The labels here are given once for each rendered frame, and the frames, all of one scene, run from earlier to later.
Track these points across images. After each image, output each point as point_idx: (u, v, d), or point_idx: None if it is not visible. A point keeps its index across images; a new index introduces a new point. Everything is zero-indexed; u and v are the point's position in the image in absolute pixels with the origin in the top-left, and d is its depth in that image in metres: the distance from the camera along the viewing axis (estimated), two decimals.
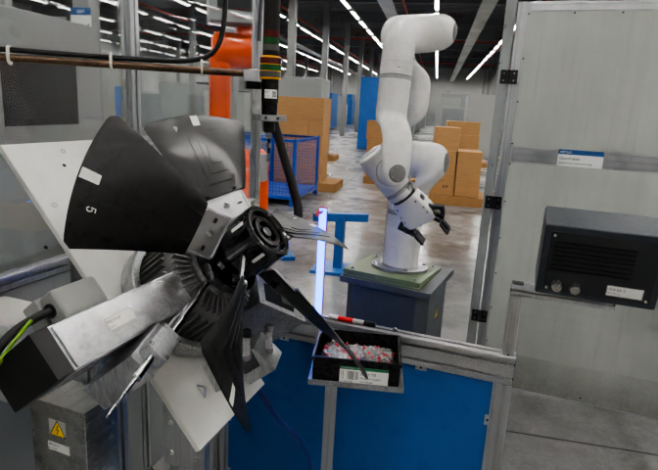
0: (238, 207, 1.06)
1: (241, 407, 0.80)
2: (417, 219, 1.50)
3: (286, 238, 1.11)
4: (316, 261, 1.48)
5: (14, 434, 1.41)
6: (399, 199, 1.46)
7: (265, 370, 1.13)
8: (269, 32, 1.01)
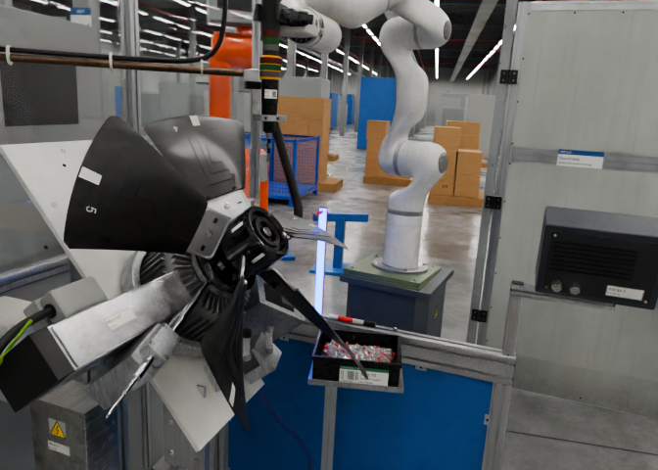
0: (238, 207, 1.06)
1: (241, 407, 0.80)
2: None
3: (286, 238, 1.11)
4: (316, 261, 1.48)
5: (14, 434, 1.41)
6: (307, 7, 1.17)
7: (265, 370, 1.13)
8: (269, 32, 1.01)
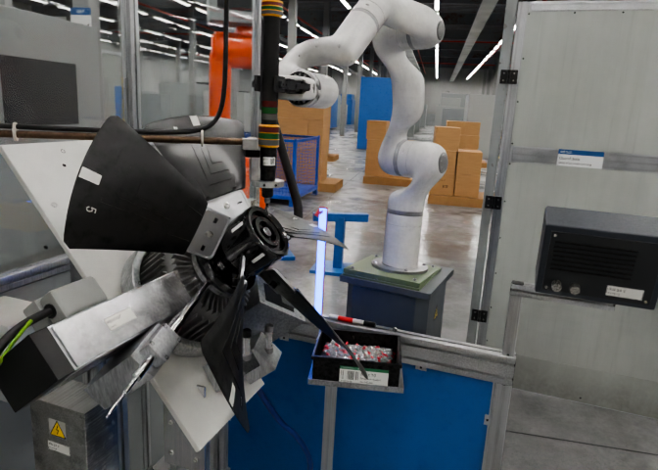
0: (238, 207, 1.06)
1: (241, 407, 0.80)
2: (286, 74, 1.12)
3: (286, 238, 1.11)
4: (316, 261, 1.48)
5: (14, 434, 1.41)
6: (305, 70, 1.19)
7: (265, 370, 1.13)
8: (267, 103, 1.04)
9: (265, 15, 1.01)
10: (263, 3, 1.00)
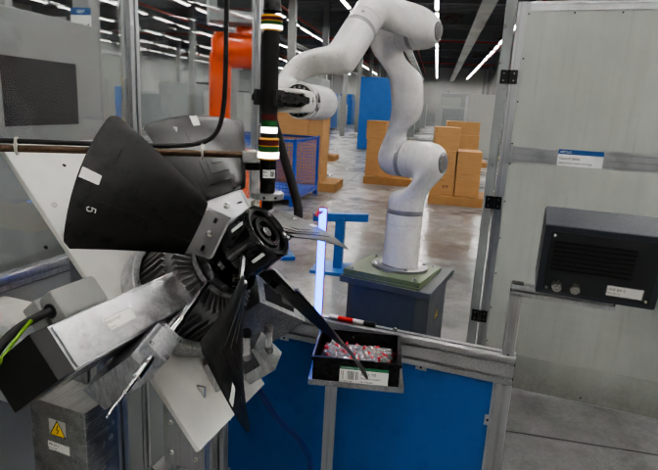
0: (238, 207, 1.06)
1: (241, 407, 0.80)
2: (286, 88, 1.12)
3: (286, 238, 1.11)
4: (316, 261, 1.48)
5: (14, 434, 1.41)
6: (305, 82, 1.20)
7: (265, 370, 1.13)
8: (267, 117, 1.05)
9: (265, 29, 1.01)
10: (263, 18, 1.01)
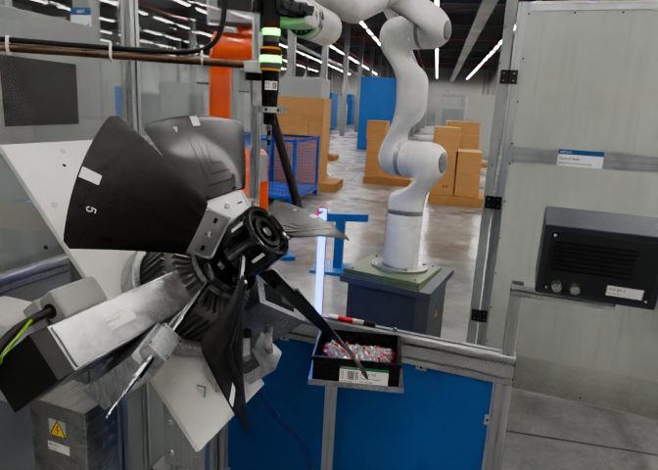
0: (238, 207, 1.06)
1: (241, 407, 0.80)
2: None
3: None
4: (316, 261, 1.48)
5: (14, 434, 1.41)
6: None
7: (265, 370, 1.13)
8: (269, 23, 1.01)
9: None
10: None
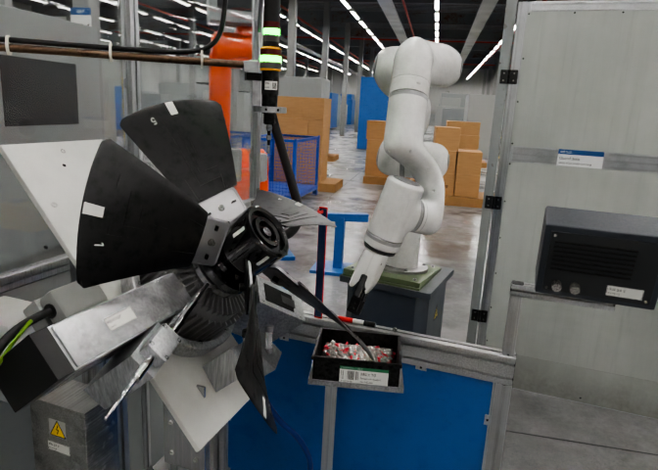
0: None
1: (91, 242, 0.75)
2: (377, 280, 1.18)
3: (290, 277, 1.04)
4: (316, 261, 1.48)
5: (14, 434, 1.41)
6: (399, 249, 1.16)
7: (265, 370, 1.13)
8: (269, 23, 1.01)
9: None
10: None
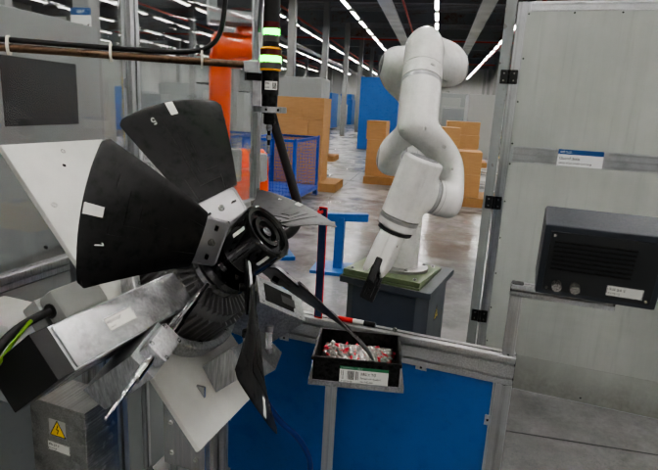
0: None
1: (91, 242, 0.75)
2: (392, 264, 1.12)
3: (290, 277, 1.04)
4: (316, 261, 1.48)
5: (14, 434, 1.41)
6: (415, 231, 1.09)
7: (265, 370, 1.13)
8: (269, 23, 1.01)
9: None
10: None
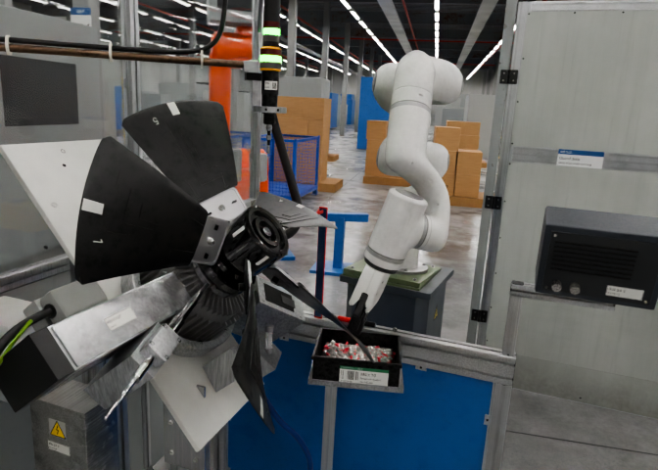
0: None
1: (90, 238, 0.76)
2: (378, 299, 1.12)
3: (290, 277, 1.04)
4: (316, 261, 1.48)
5: (14, 434, 1.41)
6: (401, 265, 1.10)
7: (265, 370, 1.13)
8: (269, 23, 1.01)
9: None
10: None
